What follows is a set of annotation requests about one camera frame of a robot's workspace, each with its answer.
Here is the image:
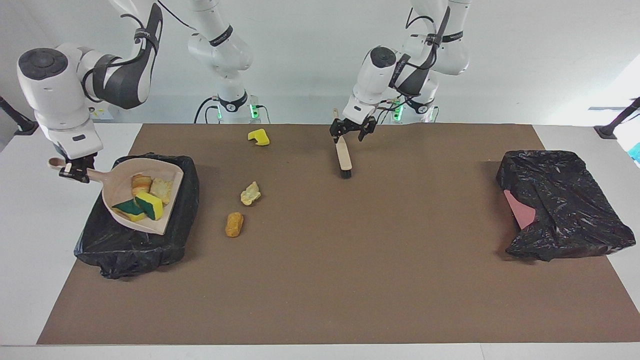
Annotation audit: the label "orange striped bread piece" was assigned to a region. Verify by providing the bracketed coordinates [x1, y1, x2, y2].
[131, 173, 152, 198]

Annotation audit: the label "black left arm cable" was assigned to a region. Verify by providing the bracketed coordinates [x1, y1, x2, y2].
[387, 0, 453, 113]

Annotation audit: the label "crumpled black trash bag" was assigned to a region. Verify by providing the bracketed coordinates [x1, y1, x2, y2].
[496, 149, 637, 262]

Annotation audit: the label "beige brush black bristles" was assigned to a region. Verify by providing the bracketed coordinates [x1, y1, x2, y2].
[332, 108, 353, 180]

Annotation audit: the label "black bag lined bin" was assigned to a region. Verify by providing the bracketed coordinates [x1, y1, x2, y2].
[74, 154, 200, 280]

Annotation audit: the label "brown bread roll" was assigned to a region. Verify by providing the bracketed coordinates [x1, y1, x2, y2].
[225, 212, 245, 238]

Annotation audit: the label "beige bread piece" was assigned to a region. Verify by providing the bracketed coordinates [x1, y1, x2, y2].
[150, 178, 173, 205]
[240, 181, 262, 206]

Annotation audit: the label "small yellow sponge wedge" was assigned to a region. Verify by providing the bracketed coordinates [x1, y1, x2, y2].
[135, 192, 165, 221]

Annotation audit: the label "pink plastic bin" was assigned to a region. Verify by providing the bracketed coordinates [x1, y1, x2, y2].
[503, 190, 537, 231]

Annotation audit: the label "large yellow sponge piece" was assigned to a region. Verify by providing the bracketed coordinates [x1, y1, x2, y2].
[111, 199, 147, 222]

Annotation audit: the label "beige plastic dustpan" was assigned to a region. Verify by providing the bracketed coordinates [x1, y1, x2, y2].
[47, 157, 185, 236]

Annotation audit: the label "black camera stand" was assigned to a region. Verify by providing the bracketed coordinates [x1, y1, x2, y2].
[594, 97, 640, 140]
[0, 96, 40, 136]

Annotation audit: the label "black left base cable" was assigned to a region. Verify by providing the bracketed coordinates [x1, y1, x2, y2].
[375, 100, 401, 125]

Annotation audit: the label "brown table mat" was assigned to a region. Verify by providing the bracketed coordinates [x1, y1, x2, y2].
[36, 123, 640, 346]

